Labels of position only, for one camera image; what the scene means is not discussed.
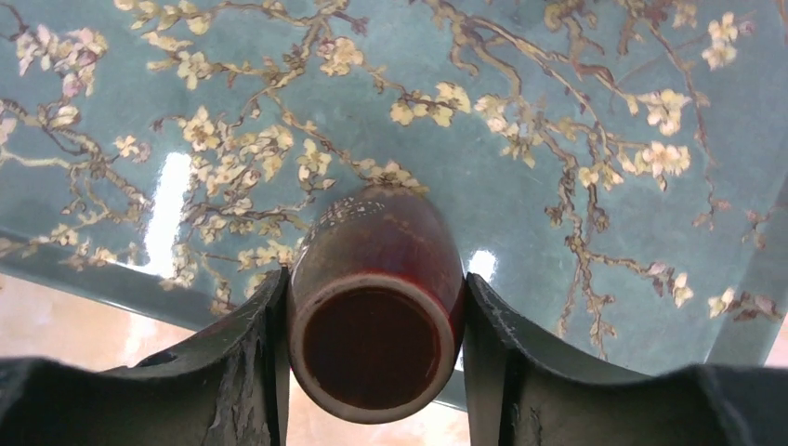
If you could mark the brown striped mug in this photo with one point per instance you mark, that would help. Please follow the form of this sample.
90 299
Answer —
375 306

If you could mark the teal floral serving tray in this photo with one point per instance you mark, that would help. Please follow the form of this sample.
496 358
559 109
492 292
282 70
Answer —
615 170

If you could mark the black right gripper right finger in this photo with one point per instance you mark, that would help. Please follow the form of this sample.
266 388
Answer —
525 386

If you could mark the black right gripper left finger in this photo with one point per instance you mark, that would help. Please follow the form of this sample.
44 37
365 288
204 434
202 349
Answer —
227 384

